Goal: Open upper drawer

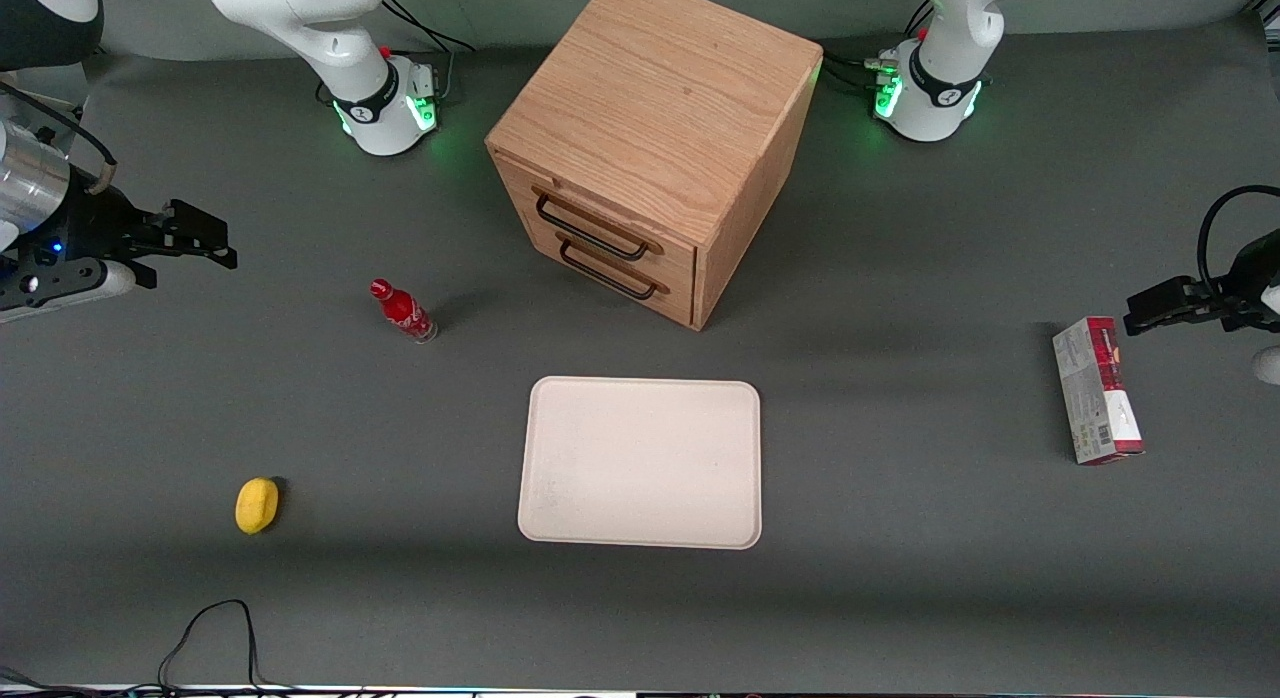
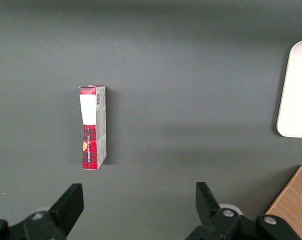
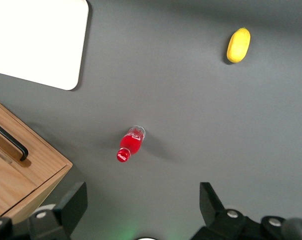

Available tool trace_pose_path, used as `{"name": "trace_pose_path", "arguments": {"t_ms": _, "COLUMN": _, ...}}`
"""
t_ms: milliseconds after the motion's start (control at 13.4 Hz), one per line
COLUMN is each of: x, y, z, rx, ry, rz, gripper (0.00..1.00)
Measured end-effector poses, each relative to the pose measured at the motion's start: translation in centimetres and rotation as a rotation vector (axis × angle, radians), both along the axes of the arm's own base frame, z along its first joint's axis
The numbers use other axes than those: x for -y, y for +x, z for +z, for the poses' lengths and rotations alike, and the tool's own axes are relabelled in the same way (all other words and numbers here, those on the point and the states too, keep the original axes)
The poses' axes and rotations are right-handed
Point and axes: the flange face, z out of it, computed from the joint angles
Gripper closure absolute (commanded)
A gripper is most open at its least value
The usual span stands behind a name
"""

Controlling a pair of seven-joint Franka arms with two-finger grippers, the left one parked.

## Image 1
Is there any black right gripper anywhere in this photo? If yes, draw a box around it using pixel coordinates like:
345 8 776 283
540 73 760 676
0 190 239 281

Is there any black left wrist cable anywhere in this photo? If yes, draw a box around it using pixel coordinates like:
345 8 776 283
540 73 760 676
1196 184 1280 301

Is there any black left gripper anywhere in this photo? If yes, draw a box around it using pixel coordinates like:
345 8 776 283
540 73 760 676
1124 228 1280 337

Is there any black right arm base cable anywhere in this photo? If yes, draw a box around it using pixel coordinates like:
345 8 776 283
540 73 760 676
380 0 478 104

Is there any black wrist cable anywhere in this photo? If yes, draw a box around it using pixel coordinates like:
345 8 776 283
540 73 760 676
0 81 120 196
1196 184 1280 301

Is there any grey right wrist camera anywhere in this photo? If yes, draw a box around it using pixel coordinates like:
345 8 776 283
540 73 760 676
0 261 138 325

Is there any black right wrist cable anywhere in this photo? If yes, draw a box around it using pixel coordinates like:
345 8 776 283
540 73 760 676
0 81 120 196

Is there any wooden cutting board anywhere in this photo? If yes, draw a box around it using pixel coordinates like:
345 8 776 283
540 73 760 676
495 150 699 289

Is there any black arm base cable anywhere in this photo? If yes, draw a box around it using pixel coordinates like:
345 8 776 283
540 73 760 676
820 0 937 95
380 0 478 104

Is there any black metal drawer handle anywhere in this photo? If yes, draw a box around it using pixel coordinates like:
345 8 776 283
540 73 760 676
557 233 670 303
534 185 664 263

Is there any black left arm base cable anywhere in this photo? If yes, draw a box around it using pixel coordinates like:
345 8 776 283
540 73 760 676
820 0 937 95

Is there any wooden drawer cabinet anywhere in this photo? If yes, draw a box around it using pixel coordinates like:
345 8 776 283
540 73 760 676
485 0 824 331

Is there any yellow lemon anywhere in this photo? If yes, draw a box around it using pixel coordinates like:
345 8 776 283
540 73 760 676
234 476 282 536

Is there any wooden drawer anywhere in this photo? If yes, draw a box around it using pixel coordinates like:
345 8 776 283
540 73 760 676
522 210 699 330

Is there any red plaid cardboard box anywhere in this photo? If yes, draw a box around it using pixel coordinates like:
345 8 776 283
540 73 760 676
1051 315 1147 467

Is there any red soda bottle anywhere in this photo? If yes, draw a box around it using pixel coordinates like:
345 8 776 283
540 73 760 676
369 278 440 345

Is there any black loose table cable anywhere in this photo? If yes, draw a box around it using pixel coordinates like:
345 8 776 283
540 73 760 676
0 598 301 698

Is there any cream plastic tray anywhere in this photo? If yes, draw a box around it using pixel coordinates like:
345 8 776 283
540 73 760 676
516 375 764 552

